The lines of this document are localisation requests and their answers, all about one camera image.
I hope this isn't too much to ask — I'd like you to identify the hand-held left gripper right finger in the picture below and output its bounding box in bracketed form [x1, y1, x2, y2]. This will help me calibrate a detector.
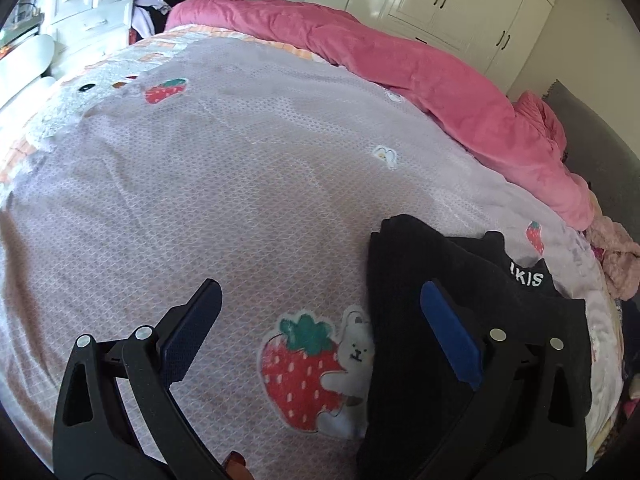
[420, 279, 586, 480]

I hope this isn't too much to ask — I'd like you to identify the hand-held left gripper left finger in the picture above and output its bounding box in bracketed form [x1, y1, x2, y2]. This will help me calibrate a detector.
[52, 279, 236, 480]

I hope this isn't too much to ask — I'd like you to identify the black shirt with orange patches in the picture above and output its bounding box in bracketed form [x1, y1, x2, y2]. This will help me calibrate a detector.
[356, 214, 593, 480]

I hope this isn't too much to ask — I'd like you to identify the person's left hand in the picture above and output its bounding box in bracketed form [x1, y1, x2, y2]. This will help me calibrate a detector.
[224, 452, 247, 480]

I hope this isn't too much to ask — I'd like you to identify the lilac strawberry-print bed sheet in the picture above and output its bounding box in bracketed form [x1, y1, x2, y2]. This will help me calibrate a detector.
[0, 25, 626, 480]

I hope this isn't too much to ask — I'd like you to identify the pink plush cloth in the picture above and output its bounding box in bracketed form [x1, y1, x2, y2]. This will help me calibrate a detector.
[587, 215, 640, 301]

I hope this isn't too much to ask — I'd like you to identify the grey quilted headboard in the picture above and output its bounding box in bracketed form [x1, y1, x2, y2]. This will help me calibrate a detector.
[542, 79, 640, 261]

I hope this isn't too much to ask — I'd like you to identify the pink duvet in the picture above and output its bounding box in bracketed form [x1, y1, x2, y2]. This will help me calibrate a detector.
[165, 0, 598, 231]

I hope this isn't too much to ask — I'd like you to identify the white oval board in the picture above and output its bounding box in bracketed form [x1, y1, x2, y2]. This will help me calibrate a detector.
[0, 34, 56, 108]

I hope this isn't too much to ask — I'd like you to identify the white garment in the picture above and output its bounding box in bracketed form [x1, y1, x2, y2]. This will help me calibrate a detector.
[131, 0, 168, 41]

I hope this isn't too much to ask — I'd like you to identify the white drawer chest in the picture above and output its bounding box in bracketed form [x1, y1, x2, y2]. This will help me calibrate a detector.
[37, 0, 138, 78]

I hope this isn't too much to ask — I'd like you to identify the white wardrobe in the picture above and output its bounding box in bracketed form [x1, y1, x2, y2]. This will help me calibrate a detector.
[235, 0, 563, 96]

